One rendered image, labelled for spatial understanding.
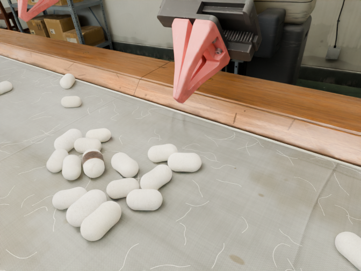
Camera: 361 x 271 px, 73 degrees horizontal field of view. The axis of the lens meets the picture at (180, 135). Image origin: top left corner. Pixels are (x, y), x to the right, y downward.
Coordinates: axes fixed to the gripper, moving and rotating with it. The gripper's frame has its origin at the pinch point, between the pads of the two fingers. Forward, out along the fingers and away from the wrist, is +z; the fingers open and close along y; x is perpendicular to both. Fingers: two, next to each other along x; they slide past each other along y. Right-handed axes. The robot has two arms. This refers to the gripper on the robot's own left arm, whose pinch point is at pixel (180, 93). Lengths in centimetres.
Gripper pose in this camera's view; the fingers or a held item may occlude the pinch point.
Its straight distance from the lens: 26.4
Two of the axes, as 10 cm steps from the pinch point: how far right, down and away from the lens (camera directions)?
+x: 4.2, 2.5, 8.7
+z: -3.9, 9.2, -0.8
